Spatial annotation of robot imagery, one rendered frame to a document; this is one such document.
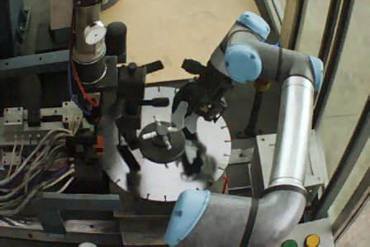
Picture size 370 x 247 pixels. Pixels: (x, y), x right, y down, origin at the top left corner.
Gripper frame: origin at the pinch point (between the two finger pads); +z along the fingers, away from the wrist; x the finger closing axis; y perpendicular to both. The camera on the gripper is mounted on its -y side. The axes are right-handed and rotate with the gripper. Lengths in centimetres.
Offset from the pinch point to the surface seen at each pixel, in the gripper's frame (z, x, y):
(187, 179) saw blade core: 5.3, 3.2, 12.3
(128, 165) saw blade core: 10.7, -8.5, 6.4
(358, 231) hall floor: 41, 128, -7
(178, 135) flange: 2.2, 2.1, 0.9
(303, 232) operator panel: -0.4, 31.5, 32.4
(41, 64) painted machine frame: 8.3, -33.3, -19.5
